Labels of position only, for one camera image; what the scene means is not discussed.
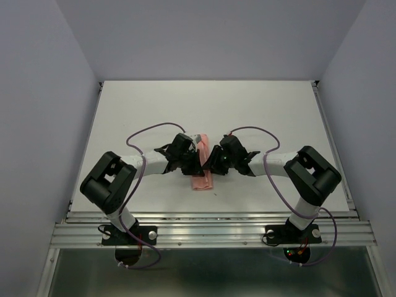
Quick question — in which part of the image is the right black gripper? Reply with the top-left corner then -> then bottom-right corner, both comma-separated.
201,145 -> 236,176

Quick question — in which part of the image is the pink satin napkin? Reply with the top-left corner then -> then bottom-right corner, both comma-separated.
191,134 -> 213,191

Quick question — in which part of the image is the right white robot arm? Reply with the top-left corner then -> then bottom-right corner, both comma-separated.
203,134 -> 342,244

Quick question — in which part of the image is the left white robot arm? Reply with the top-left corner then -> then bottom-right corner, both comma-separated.
80,133 -> 205,246

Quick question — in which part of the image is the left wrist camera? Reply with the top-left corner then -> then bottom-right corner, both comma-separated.
189,134 -> 202,145

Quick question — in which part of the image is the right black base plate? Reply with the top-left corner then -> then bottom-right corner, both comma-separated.
263,224 -> 322,246

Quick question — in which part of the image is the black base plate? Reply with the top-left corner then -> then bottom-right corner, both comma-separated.
263,224 -> 322,246
98,225 -> 158,246

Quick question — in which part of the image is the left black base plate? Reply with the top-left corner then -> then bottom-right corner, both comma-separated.
98,225 -> 158,246

